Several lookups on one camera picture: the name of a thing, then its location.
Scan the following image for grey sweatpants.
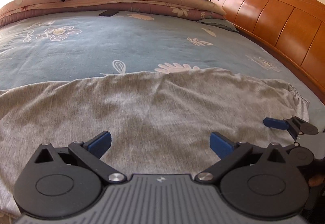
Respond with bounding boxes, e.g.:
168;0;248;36
1;68;309;215

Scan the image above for person's right hand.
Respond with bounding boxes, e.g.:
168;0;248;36
309;175;325;187

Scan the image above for orange wooden headboard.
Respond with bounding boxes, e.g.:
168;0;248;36
219;0;324;101

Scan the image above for blue floral bed sheet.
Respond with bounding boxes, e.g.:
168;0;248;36
1;12;324;129

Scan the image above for black smartphone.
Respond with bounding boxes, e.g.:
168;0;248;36
99;10;119;17

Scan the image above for pink floral folded quilt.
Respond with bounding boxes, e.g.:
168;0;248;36
1;0;226;26

